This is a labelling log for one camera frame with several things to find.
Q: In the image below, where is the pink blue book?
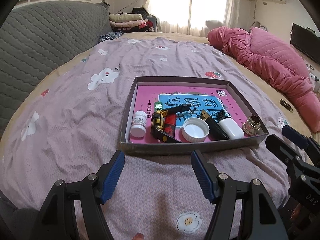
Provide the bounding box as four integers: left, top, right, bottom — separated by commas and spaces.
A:
130, 85, 247, 144

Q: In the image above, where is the white pill bottle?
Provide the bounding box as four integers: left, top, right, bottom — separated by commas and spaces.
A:
130, 111, 147, 138

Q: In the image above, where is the pink quilted comforter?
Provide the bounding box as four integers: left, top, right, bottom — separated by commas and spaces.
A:
208, 27, 319, 133

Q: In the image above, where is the white plastic jar lid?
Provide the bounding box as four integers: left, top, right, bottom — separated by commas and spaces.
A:
182, 118, 209, 142

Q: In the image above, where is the dark patterned cloth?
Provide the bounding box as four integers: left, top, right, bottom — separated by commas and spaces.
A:
98, 31, 123, 43

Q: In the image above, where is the yellow black wristwatch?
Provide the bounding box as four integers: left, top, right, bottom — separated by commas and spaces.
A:
151, 103, 191, 144

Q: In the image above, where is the white earbuds case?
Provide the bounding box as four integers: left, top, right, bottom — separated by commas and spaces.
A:
218, 117, 244, 139

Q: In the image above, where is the black flat television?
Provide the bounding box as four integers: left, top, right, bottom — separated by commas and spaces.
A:
290, 23, 320, 64

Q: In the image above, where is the black gold lipstick tube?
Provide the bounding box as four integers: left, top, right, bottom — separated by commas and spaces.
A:
200, 109, 230, 140

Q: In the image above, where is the white sheer curtain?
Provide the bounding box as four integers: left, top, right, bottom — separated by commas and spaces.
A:
145, 0, 240, 37

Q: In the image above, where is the dark shallow cardboard box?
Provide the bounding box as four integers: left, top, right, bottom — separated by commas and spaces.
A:
119, 76, 268, 155

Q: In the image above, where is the person left hand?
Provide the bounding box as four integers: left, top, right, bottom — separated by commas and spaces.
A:
132, 233, 144, 240

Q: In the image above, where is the red black lighter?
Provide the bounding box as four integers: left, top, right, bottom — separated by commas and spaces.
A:
163, 113, 176, 137

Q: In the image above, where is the stack of folded clothes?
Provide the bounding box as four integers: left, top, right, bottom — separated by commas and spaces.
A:
109, 7, 157, 33

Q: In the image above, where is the black hair claw clip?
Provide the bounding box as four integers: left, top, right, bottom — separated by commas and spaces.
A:
216, 109, 228, 122

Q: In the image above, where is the grey quilted headboard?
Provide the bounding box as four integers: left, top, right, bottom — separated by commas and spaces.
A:
1, 1, 112, 132

